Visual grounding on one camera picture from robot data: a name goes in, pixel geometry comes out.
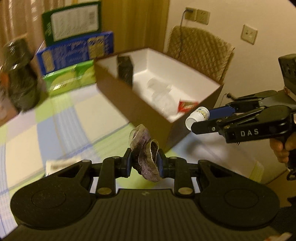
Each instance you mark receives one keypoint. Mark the white pill bottle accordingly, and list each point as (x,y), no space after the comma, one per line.
(196,117)

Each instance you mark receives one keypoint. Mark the person's right hand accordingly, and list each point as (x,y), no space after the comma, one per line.
(278,149)

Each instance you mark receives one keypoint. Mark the brown storage box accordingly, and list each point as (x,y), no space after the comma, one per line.
(143,115)

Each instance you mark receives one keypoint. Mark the chair with quilted cover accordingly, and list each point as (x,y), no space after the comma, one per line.
(198,53)

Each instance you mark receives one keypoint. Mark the brown hair scrunchie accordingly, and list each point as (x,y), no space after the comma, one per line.
(148,160)

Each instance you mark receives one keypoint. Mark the black product box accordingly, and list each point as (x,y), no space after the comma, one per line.
(124,69)

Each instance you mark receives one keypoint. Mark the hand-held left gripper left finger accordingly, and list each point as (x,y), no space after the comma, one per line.
(127,163)

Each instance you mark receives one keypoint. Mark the checked cloth desktop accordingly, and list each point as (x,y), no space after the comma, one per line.
(69,129)

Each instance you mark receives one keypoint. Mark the red foil packet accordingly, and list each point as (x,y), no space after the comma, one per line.
(187,105)

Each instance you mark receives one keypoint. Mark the green carton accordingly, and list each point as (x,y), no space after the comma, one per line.
(69,20)

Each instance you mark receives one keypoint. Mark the beige wall socket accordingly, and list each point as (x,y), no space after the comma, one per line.
(203,16)
(249,33)
(191,14)

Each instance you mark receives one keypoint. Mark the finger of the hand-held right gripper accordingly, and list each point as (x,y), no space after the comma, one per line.
(222,111)
(208,127)

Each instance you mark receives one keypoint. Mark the green tissue pack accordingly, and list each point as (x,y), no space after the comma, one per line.
(67,78)

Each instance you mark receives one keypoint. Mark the clear plastic case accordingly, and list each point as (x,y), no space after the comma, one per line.
(161,95)

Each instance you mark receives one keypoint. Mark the blue carton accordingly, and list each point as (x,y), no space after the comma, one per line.
(74,53)

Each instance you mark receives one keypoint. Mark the golden curtain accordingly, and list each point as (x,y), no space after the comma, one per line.
(138,23)

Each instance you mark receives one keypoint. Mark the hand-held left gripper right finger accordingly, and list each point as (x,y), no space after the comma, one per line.
(161,165)

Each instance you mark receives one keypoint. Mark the beige pleated curtain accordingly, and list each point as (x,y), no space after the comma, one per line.
(16,18)

